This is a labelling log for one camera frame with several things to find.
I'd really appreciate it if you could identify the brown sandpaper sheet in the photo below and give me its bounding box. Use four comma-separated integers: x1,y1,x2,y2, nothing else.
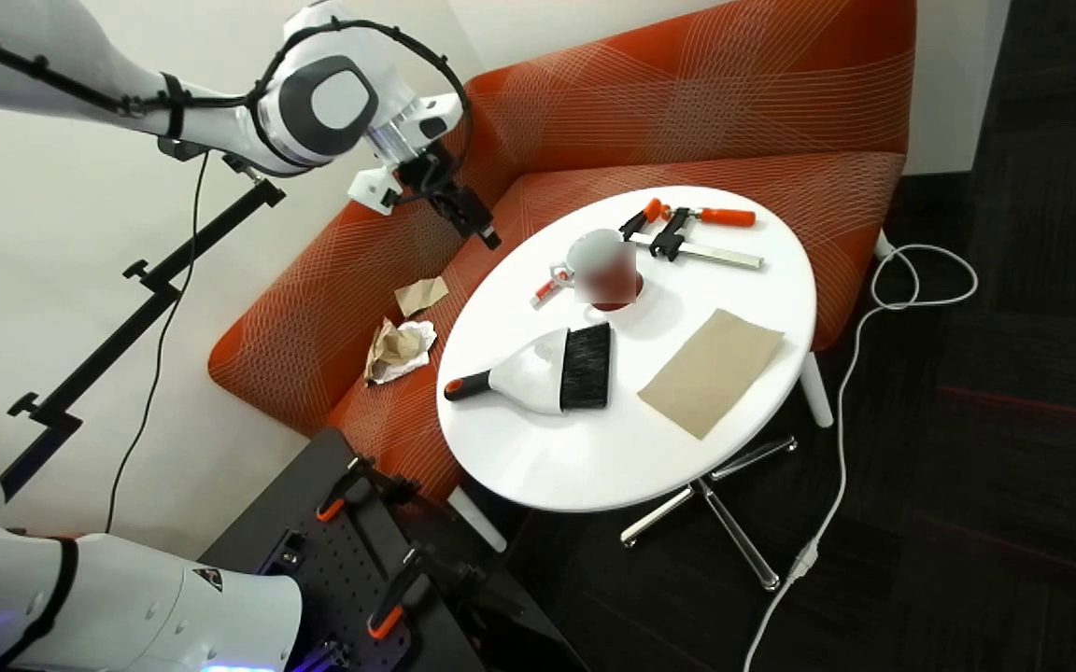
635,304,790,445

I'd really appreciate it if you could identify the red white patterned mug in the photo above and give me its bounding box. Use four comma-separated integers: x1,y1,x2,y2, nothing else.
546,222,648,314

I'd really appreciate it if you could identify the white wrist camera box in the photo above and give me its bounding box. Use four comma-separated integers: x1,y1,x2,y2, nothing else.
348,164,407,220

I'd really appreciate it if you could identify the black orange bar clamp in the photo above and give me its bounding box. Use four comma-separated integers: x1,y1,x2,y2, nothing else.
645,200,769,271

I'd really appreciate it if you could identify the white power cable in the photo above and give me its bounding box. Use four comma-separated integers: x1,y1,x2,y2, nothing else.
741,226,982,672

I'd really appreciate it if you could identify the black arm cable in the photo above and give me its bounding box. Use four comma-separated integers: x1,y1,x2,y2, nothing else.
0,11,474,152

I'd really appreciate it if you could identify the black perforated mounting table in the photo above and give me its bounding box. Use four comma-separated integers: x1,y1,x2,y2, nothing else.
194,425,589,672

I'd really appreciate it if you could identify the white brush black orange handle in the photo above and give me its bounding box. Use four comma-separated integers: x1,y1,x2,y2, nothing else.
440,320,615,415

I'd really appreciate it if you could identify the black clamp orange handle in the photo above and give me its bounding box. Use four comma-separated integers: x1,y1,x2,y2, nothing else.
363,546,437,644
310,451,423,526

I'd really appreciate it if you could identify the black jointed stand arm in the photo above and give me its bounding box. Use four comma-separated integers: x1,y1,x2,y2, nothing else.
0,174,286,503

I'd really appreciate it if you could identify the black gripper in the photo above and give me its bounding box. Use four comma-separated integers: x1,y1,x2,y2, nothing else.
391,139,504,253

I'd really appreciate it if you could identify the crumpled white paper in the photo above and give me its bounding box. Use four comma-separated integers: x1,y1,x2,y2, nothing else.
360,314,440,386

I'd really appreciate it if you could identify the chrome table base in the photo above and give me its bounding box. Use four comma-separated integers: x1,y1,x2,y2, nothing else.
615,434,802,597

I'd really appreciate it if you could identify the orange striped sofa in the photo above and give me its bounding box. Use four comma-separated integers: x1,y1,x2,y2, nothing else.
206,0,921,559

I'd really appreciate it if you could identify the thin black hanging cable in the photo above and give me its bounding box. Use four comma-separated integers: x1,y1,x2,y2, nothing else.
100,150,211,538

